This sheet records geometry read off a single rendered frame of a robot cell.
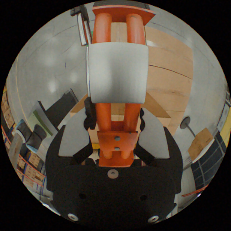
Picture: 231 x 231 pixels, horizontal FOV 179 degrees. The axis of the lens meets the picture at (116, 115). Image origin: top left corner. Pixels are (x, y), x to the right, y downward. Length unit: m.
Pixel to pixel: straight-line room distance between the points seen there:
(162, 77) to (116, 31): 0.53
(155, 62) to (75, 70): 1.06
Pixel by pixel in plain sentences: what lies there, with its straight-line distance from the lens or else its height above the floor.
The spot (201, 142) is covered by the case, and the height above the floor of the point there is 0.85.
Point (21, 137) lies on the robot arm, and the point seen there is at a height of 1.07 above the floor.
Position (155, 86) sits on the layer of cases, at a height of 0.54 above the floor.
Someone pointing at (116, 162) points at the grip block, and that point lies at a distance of 0.19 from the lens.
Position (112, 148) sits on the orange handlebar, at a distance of 0.15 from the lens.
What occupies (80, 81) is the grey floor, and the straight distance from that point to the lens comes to 1.30.
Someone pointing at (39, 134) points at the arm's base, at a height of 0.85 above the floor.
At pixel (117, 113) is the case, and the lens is 0.28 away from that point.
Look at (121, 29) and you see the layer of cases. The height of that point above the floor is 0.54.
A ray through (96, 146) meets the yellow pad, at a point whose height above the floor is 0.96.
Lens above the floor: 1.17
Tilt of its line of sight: 57 degrees down
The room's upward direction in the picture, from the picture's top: 180 degrees counter-clockwise
